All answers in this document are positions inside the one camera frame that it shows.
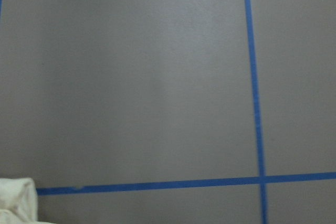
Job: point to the cream motorcycle print t-shirt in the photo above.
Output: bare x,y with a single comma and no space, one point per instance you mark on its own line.
19,201

